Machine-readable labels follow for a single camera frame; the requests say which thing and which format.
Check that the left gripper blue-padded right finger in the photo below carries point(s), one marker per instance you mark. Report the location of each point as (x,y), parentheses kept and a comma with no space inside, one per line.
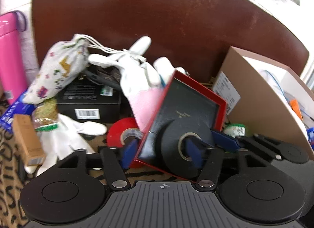
(208,158)

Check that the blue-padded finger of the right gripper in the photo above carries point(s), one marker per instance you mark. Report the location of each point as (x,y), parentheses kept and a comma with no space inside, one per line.
(224,141)

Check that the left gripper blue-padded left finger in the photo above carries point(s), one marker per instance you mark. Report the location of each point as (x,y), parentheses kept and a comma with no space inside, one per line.
(115,161)

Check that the red tape roll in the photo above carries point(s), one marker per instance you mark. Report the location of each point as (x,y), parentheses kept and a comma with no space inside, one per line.
(121,133)

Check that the black tape roll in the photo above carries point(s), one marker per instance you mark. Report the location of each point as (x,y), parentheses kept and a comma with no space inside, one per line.
(183,146)

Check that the white cotton glove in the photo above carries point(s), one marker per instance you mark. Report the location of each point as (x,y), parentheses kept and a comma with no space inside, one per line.
(65,139)

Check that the red and black box lid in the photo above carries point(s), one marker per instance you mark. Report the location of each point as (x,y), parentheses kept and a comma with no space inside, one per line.
(182,97)

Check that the gold cosmetic box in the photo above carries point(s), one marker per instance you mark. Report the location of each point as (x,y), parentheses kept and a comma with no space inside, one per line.
(30,147)

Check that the green and white packet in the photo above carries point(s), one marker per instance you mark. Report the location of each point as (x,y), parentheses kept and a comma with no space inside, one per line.
(236,129)

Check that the brown cardboard storage box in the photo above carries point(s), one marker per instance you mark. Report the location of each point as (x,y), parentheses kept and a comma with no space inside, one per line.
(253,98)

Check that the black product box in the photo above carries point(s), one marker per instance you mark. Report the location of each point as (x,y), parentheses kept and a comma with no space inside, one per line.
(91,97)

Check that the orange and white box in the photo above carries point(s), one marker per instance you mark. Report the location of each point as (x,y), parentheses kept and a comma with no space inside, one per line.
(296,108)

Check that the packaged green cookie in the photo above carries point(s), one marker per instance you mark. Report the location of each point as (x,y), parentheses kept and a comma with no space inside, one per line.
(45,116)

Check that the blue mini racket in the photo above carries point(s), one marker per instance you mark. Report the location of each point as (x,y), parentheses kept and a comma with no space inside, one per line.
(283,93)

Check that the white glove with pink cuff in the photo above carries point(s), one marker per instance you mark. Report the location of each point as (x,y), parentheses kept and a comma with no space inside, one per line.
(142,83)

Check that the letter-patterned brown blanket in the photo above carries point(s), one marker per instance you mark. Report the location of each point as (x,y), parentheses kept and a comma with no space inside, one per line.
(14,177)

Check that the blue flat box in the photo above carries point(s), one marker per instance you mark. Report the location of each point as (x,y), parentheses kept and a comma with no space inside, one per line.
(18,107)

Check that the dark brown headboard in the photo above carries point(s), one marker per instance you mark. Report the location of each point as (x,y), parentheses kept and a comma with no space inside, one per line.
(194,34)

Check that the pink thermos bottle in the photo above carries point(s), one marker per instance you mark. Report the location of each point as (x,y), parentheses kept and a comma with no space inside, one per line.
(13,77)

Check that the patterned drawstring pouch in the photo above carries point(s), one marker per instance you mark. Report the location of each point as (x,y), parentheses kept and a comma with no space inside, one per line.
(64,61)

